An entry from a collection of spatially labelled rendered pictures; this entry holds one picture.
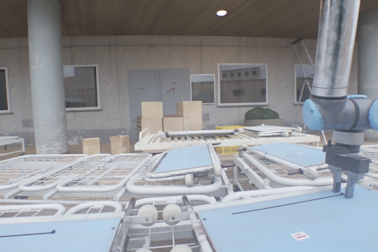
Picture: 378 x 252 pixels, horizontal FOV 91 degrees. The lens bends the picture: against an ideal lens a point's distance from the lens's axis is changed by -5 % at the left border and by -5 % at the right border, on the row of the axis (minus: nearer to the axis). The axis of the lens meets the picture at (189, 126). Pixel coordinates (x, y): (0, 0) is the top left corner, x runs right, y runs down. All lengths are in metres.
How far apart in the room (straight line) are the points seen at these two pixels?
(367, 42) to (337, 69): 6.16
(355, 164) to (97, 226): 0.82
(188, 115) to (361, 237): 3.50
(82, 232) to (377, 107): 0.85
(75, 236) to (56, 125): 4.19
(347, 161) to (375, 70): 5.85
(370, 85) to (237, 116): 3.54
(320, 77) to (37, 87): 4.66
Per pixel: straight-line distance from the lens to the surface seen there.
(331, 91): 0.64
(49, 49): 4.91
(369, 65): 6.66
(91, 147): 4.26
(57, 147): 4.78
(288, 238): 0.61
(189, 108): 3.92
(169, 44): 6.63
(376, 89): 6.60
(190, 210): 0.68
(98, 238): 0.60
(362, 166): 0.85
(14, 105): 7.79
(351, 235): 0.69
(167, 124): 3.84
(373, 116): 0.69
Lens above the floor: 0.88
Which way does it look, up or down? 4 degrees down
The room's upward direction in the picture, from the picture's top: 2 degrees counter-clockwise
